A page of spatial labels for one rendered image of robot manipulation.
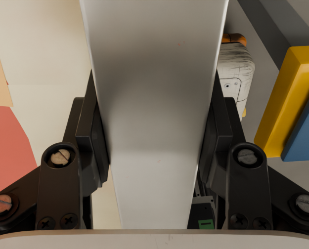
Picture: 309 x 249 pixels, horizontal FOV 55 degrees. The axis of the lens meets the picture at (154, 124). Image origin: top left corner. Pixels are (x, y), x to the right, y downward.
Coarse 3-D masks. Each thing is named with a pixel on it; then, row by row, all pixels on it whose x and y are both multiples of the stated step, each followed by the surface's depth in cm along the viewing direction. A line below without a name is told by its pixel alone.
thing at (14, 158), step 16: (0, 112) 15; (0, 128) 16; (16, 128) 16; (0, 144) 17; (16, 144) 17; (0, 160) 18; (16, 160) 18; (32, 160) 18; (0, 176) 19; (16, 176) 19
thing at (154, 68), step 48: (96, 0) 7; (144, 0) 7; (192, 0) 7; (96, 48) 8; (144, 48) 8; (192, 48) 8; (144, 96) 10; (192, 96) 10; (144, 144) 11; (192, 144) 11; (144, 192) 14; (192, 192) 14
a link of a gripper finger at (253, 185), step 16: (240, 144) 10; (240, 160) 10; (256, 160) 10; (240, 176) 9; (256, 176) 9; (240, 192) 9; (256, 192) 9; (224, 208) 11; (240, 208) 8; (256, 208) 8; (224, 224) 9; (240, 224) 8; (256, 224) 8; (272, 224) 8
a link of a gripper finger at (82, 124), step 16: (96, 96) 11; (80, 112) 12; (96, 112) 11; (80, 128) 10; (96, 128) 10; (80, 144) 10; (96, 144) 10; (96, 160) 11; (32, 176) 10; (96, 176) 11; (0, 192) 9; (16, 192) 9; (32, 192) 9; (0, 208) 9; (16, 208) 9; (32, 208) 9; (0, 224) 9; (16, 224) 9
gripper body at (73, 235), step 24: (0, 240) 7; (24, 240) 7; (48, 240) 7; (72, 240) 7; (96, 240) 7; (120, 240) 7; (144, 240) 7; (168, 240) 7; (192, 240) 7; (216, 240) 7; (240, 240) 7; (264, 240) 7; (288, 240) 7
